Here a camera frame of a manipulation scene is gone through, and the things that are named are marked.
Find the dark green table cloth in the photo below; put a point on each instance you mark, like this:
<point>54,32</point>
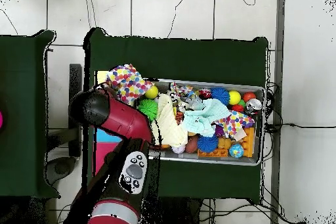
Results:
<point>183,58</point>
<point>21,76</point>

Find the orange ball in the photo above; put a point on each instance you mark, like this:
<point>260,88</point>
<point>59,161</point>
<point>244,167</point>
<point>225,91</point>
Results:
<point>248,96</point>

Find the orange building block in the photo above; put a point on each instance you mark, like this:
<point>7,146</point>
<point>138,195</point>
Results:
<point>249,140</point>

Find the wooden box with three holes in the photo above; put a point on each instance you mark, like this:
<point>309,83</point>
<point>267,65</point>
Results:
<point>103,150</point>

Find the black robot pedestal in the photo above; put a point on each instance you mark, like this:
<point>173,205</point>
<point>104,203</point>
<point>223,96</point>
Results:
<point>181,211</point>

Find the yellow ball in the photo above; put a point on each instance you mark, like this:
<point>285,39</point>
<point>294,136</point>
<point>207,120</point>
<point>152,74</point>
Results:
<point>151,92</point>
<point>234,97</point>

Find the green spiky ball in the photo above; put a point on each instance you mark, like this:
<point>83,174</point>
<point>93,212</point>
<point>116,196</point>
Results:
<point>148,109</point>

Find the blue globe ball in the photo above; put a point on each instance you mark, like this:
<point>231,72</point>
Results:
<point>236,150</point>

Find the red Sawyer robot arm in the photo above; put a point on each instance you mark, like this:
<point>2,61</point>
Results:
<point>126,119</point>

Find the pink round object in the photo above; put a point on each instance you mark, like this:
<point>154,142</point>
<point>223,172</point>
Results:
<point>0,120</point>

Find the grey rounded base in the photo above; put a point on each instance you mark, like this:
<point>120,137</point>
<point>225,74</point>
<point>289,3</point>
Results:
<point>61,167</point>

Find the polka dot cloth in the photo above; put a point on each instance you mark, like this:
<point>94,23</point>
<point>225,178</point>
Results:
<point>235,124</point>
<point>128,82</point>

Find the silver can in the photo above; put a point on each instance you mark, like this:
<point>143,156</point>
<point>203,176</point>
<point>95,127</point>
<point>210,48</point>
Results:
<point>253,105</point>

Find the mint waffle cloth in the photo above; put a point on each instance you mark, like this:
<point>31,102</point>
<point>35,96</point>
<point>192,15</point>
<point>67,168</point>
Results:
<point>202,119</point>

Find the blue spiky ball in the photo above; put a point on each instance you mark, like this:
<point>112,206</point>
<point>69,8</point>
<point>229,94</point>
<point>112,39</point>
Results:
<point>220,95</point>

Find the cream waffle cloth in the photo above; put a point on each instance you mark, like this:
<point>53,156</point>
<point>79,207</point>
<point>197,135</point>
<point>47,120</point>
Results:
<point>168,124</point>

